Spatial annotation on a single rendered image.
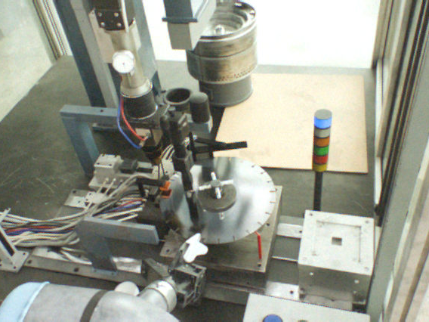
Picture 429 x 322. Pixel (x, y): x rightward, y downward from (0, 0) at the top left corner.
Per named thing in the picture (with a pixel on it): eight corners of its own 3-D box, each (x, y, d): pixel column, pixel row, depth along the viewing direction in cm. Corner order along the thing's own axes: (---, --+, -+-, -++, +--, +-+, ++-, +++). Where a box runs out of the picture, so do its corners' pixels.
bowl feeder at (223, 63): (266, 75, 208) (264, -2, 183) (253, 117, 186) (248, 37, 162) (202, 72, 216) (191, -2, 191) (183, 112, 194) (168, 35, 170)
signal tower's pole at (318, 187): (320, 213, 146) (324, 164, 132) (319, 219, 145) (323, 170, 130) (313, 212, 147) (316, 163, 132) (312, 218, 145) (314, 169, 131)
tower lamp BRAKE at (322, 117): (331, 118, 121) (332, 109, 119) (330, 129, 118) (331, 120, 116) (314, 117, 122) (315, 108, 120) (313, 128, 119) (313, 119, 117)
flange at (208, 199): (245, 197, 128) (244, 191, 126) (212, 217, 124) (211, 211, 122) (222, 176, 135) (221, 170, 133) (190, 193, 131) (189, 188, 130)
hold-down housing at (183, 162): (198, 164, 122) (186, 104, 108) (190, 177, 119) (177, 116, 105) (179, 160, 124) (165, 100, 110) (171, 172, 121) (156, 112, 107)
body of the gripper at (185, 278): (203, 293, 114) (180, 317, 103) (173, 283, 117) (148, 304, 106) (207, 265, 112) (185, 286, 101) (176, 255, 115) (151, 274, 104)
